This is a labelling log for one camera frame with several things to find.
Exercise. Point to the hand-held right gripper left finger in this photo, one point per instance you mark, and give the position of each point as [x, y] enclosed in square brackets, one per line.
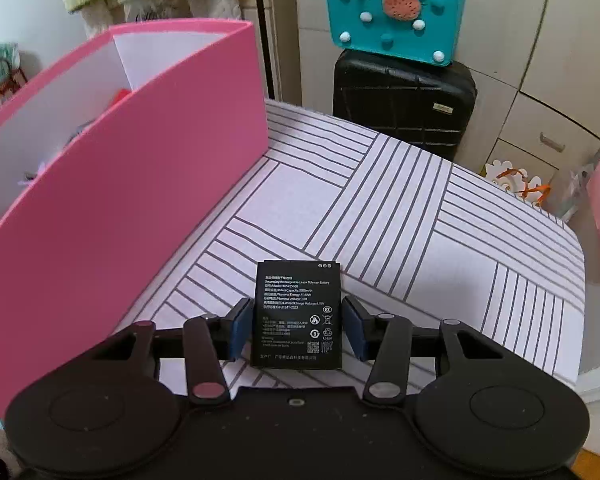
[240, 330]

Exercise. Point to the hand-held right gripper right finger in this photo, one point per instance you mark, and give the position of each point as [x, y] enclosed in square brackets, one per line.
[355, 327]

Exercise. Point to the black battery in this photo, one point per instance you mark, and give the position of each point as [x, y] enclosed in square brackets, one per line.
[295, 310]

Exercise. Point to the pink cardboard box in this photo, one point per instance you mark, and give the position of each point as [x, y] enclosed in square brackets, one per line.
[130, 210]

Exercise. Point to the striped white tablecloth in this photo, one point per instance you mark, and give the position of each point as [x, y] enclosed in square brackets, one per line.
[405, 210]

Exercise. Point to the black suitcase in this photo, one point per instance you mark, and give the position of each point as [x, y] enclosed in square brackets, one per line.
[405, 105]

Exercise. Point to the translucent plastic bag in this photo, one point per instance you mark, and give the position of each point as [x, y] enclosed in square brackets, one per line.
[572, 195]

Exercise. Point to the teal felt handbag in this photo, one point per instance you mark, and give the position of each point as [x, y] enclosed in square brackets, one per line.
[360, 10]

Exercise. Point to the beige wardrobe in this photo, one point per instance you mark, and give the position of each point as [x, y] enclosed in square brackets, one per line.
[530, 20]

